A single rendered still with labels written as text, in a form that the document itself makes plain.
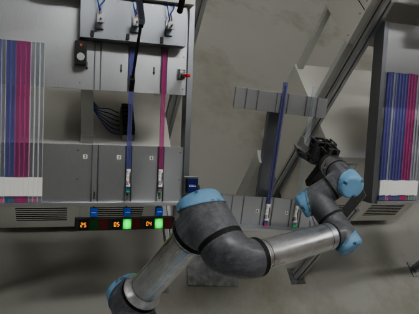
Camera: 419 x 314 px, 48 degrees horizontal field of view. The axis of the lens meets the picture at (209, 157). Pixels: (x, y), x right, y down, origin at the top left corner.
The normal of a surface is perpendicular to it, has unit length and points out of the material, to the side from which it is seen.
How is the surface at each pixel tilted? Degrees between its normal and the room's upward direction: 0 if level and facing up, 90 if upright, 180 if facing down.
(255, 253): 21
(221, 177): 0
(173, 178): 43
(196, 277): 0
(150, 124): 0
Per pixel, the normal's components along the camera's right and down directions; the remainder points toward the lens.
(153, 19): 0.29, 0.07
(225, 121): 0.24, -0.63
